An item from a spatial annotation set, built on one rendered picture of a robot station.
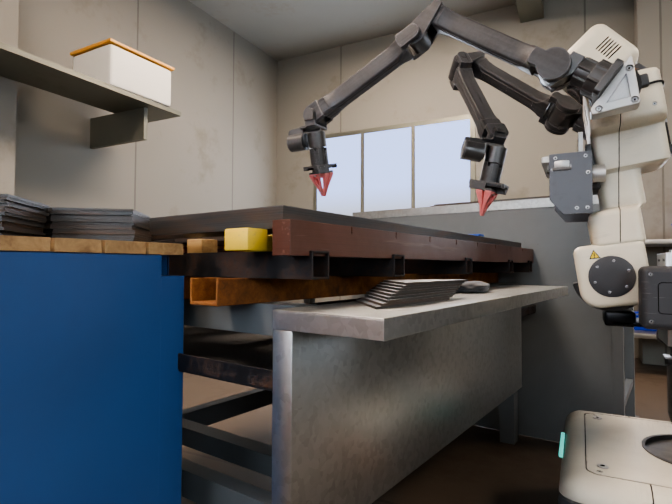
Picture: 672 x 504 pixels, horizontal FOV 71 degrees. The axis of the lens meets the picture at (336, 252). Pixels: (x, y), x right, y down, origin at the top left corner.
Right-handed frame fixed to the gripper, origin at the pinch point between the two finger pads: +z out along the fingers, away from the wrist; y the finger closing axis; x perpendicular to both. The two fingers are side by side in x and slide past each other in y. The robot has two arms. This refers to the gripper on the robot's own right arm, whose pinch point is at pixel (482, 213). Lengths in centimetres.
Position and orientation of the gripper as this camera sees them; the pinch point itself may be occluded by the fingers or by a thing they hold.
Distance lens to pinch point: 147.2
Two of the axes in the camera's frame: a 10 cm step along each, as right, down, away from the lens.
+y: 8.0, 2.2, -5.6
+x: 5.7, 0.3, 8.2
